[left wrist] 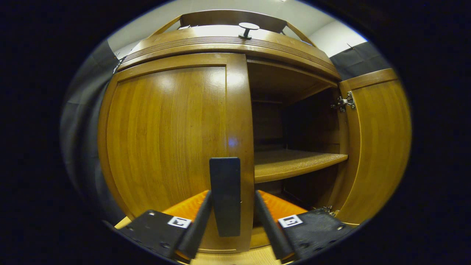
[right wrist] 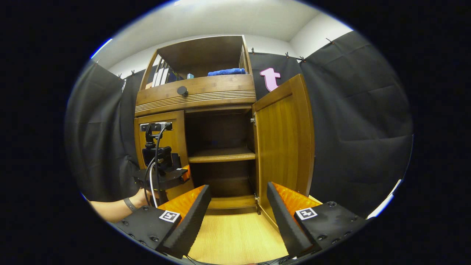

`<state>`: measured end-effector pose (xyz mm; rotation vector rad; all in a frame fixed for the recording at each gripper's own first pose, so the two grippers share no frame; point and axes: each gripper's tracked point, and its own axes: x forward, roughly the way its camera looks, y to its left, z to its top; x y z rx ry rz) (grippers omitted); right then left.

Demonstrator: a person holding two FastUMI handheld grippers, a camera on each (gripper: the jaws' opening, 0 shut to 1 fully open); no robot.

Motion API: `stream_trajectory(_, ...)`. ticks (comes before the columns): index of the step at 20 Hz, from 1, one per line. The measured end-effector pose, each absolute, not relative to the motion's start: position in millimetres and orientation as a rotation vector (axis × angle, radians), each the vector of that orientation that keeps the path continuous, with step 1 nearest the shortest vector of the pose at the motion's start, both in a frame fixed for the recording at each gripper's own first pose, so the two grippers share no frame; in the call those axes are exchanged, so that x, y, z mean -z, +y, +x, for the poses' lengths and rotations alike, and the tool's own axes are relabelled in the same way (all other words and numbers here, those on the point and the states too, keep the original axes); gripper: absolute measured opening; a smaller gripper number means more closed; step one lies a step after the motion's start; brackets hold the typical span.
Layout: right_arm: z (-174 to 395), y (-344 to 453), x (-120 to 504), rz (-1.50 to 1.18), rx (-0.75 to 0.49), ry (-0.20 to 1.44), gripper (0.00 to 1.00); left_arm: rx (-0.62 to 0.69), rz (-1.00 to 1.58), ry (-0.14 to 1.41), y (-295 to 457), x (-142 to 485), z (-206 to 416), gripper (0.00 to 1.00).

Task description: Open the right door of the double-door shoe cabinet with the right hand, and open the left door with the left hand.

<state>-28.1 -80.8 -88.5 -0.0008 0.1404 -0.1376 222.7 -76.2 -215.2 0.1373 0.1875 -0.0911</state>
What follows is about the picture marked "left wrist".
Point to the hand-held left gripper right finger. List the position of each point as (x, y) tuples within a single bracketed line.
[(266, 224)]

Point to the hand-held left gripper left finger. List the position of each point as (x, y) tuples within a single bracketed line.
[(200, 221)]

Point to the wooden double-door shoe cabinet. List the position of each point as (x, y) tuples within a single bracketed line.
[(294, 162)]

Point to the wooden shoe cabinet door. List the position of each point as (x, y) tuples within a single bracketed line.
[(379, 147), (165, 140)]

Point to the wooden drawer with black knob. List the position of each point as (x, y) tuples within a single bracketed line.
[(220, 44)]

